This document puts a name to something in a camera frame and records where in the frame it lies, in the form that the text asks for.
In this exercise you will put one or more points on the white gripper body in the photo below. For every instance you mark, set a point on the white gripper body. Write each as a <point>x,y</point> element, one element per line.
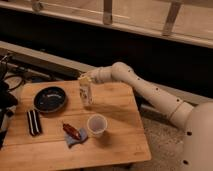
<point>91,76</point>

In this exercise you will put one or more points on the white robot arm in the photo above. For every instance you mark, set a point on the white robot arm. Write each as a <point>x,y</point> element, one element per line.
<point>196,122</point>

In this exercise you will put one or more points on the clear plastic cup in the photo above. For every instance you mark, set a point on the clear plastic cup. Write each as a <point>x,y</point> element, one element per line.
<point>97,125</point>

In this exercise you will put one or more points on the dark round bowl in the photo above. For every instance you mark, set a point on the dark round bowl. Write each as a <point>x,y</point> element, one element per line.
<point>50,99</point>

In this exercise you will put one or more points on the red chili pepper toy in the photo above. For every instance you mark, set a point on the red chili pepper toy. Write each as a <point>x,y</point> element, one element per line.
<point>71,131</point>

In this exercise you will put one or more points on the wooden table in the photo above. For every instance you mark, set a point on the wooden table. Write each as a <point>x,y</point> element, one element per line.
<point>107,133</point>

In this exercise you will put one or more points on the black white striped block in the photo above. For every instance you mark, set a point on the black white striped block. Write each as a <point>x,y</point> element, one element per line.
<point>34,123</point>

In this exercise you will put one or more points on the metal railing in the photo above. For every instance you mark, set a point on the metal railing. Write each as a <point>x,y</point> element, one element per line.
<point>187,21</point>

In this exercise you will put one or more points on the black equipment at left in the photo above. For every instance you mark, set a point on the black equipment at left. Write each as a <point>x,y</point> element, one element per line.
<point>7,100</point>

